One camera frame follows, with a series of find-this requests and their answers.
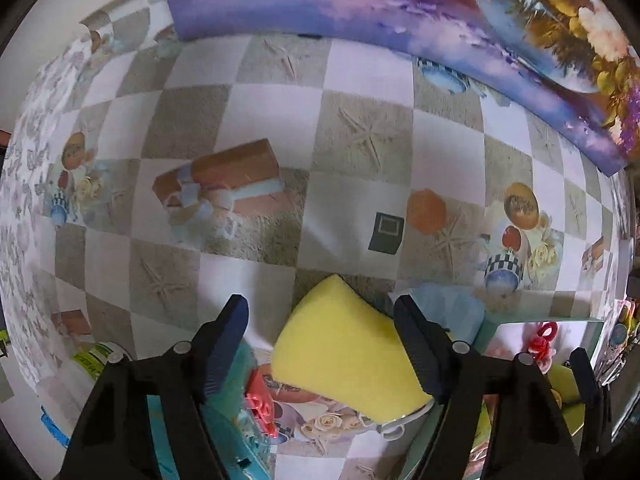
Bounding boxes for light blue cloth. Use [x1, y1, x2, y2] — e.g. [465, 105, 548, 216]
[409, 283, 485, 344]

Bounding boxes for yellow sponge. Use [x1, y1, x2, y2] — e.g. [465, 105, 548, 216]
[270, 275, 432, 425]

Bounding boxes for red bow hair tie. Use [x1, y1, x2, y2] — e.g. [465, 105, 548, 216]
[528, 320, 561, 361]

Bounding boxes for lime green cloth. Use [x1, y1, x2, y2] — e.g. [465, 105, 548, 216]
[547, 364, 586, 437]

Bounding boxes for white teal-rimmed tray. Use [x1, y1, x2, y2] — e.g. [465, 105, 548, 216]
[399, 317, 609, 480]

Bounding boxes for white plastic bottle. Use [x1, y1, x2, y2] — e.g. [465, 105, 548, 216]
[72, 341, 129, 382]

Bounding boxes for checkered patterned tablecloth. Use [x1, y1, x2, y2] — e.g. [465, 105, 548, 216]
[1, 0, 628, 479]

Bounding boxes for floral painting canvas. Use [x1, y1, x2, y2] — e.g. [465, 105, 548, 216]
[167, 0, 639, 174]

